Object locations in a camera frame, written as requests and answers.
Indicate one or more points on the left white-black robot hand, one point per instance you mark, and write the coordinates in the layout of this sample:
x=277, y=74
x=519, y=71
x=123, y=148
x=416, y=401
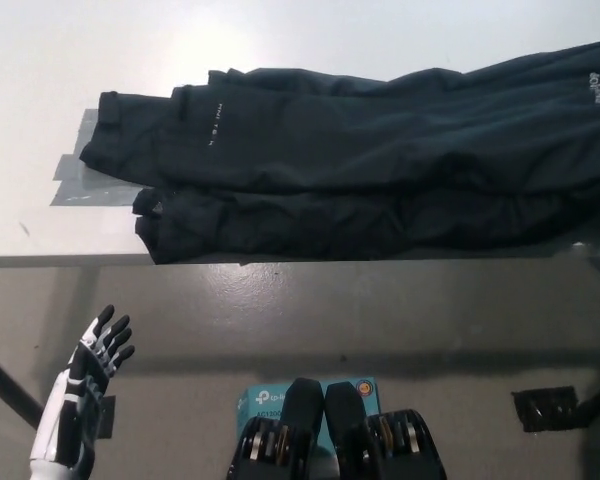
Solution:
x=80, y=380

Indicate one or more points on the grey tape patch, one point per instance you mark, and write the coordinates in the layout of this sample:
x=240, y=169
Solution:
x=85, y=187

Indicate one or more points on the black Columbia jacket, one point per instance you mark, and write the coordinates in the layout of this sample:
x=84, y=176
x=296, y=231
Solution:
x=380, y=165

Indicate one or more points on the teal tp-link box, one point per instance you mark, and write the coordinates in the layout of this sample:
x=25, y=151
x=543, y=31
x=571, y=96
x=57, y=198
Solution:
x=262, y=400

